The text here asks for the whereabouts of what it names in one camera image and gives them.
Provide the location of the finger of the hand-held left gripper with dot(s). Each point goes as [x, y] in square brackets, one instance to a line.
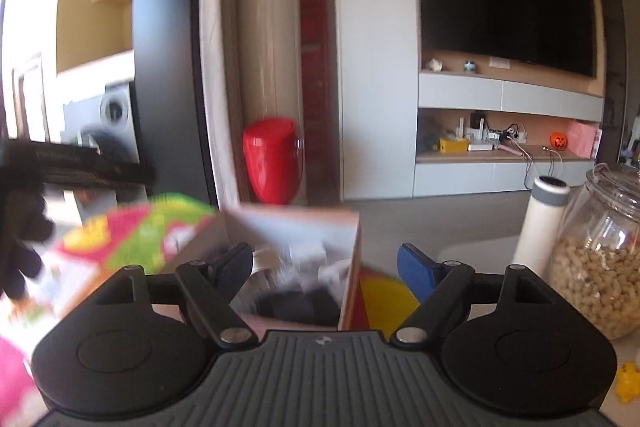
[100, 171]

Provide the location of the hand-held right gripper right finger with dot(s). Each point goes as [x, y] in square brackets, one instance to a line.
[415, 274]

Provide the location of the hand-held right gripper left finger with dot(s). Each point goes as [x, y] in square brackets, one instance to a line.
[235, 268]

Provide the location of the pink cardboard box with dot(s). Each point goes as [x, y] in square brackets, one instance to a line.
[351, 267]

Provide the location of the black funnel nozzle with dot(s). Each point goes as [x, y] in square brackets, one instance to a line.
[300, 307]

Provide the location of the person's left hand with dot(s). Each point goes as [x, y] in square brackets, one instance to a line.
[22, 237]

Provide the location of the washing machine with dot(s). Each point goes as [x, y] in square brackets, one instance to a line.
[110, 117]

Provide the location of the cartoon printed play mat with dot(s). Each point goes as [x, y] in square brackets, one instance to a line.
[140, 227]

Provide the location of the red trash bin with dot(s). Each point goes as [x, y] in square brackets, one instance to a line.
[272, 162]

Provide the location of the white thermos bottle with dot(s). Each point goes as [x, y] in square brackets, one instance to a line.
[537, 227]

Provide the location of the yellow box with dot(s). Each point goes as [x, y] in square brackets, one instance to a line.
[454, 146]

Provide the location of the white router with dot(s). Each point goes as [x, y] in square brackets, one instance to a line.
[477, 141]

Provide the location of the white power strip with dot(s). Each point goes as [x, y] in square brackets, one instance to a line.
[507, 136]

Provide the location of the glass jar of beans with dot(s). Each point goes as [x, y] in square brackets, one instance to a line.
[595, 267]

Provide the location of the grey television cabinet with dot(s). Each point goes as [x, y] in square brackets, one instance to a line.
[460, 95]

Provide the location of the orange pumpkin toy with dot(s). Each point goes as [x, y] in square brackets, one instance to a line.
[559, 141]

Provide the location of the red door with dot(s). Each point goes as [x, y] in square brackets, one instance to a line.
[315, 82]

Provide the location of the white figurine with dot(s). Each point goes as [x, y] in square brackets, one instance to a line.
[435, 65]

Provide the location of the small dark ornament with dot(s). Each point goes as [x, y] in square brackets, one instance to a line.
[470, 66]

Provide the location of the pink gift box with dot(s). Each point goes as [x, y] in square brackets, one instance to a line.
[584, 139]

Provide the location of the white card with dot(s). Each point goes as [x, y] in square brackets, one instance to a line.
[500, 63]

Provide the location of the yellow toy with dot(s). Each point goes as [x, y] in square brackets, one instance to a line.
[629, 382]

